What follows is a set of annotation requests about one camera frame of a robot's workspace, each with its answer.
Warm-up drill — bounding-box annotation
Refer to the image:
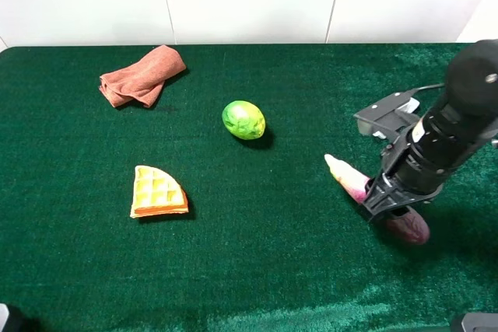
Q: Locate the clear plastic case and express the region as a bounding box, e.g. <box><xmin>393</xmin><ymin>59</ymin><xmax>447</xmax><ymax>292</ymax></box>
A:
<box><xmin>368</xmin><ymin>98</ymin><xmax>421</xmax><ymax>139</ymax></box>

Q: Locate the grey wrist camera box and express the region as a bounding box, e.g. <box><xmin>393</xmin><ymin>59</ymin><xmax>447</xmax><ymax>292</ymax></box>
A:
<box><xmin>353</xmin><ymin>91</ymin><xmax>417</xmax><ymax>137</ymax></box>

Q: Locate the brown folded cloth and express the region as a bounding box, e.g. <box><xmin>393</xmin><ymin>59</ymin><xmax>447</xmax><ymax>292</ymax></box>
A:
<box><xmin>99</xmin><ymin>45</ymin><xmax>186</xmax><ymax>108</ymax></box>

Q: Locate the black cable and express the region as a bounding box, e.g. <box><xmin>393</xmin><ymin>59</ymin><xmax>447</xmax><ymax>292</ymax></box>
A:
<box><xmin>404</xmin><ymin>82</ymin><xmax>447</xmax><ymax>96</ymax></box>

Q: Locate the purple eggplant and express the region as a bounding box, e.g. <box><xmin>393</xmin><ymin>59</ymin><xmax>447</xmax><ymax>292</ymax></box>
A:
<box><xmin>324</xmin><ymin>154</ymin><xmax>430</xmax><ymax>245</ymax></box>

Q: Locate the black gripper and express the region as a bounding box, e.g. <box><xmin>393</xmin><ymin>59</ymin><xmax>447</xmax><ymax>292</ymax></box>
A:
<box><xmin>361</xmin><ymin>141</ymin><xmax>444</xmax><ymax>222</ymax></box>

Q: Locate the yellow waffle wedge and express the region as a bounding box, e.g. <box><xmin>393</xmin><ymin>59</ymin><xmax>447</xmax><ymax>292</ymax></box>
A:
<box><xmin>130</xmin><ymin>165</ymin><xmax>189</xmax><ymax>218</ymax></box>

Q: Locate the green velvet table cover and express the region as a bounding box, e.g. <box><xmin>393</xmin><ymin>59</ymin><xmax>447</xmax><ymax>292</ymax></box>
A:
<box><xmin>1</xmin><ymin>44</ymin><xmax>497</xmax><ymax>331</ymax></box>

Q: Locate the green round fruit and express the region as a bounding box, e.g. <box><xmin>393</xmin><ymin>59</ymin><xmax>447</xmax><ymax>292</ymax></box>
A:
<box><xmin>222</xmin><ymin>100</ymin><xmax>266</xmax><ymax>140</ymax></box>

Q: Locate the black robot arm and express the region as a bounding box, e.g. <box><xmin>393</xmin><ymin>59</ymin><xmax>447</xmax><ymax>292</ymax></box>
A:
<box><xmin>354</xmin><ymin>40</ymin><xmax>497</xmax><ymax>222</ymax></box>

